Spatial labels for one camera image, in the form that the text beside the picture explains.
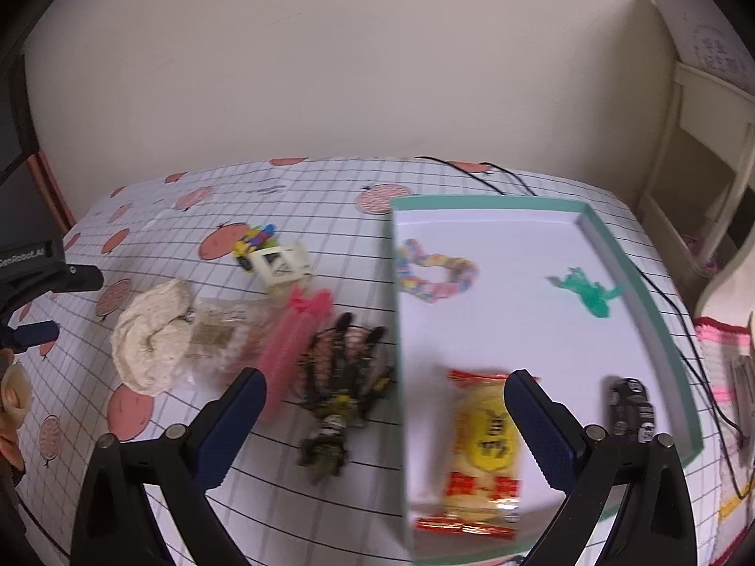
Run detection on black gold robot figure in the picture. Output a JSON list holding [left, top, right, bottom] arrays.
[[297, 313, 394, 484]]

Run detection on black toy car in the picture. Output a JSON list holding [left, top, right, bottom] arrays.
[[608, 378, 656, 443]]

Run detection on green rubber frog toy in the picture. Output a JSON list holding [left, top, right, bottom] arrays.
[[546, 267, 623, 318]]

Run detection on teal shallow box tray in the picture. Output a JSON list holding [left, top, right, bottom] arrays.
[[392, 196, 703, 565]]

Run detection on yellow snack packet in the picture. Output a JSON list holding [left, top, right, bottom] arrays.
[[415, 369, 521, 541]]

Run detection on person's hand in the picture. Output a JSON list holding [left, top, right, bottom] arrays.
[[1, 349, 32, 473]]

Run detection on white paper sheet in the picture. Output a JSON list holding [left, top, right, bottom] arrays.
[[653, 0, 754, 95]]

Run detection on cream lace cloth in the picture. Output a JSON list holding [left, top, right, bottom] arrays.
[[110, 279, 194, 396]]

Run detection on smartphone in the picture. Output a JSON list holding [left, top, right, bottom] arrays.
[[730, 355, 754, 434]]

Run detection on black cable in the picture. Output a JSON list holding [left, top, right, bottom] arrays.
[[416, 154, 755, 501]]

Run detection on pomegranate grid tablecloth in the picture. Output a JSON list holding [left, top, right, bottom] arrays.
[[10, 154, 751, 566]]

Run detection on pink hair roller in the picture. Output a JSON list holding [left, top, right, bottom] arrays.
[[256, 286, 334, 423]]

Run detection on cream shelf rack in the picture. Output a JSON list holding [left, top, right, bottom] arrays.
[[638, 63, 754, 325]]

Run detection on pastel braided hair tie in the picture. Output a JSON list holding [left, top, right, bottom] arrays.
[[395, 237, 480, 304]]

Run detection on cream toy truck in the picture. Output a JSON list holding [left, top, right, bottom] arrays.
[[233, 224, 312, 295]]

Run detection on clear bag white beads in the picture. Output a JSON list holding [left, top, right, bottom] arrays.
[[178, 299, 283, 391]]

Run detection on pink crochet mat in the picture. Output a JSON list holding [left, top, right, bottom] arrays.
[[695, 317, 754, 565]]

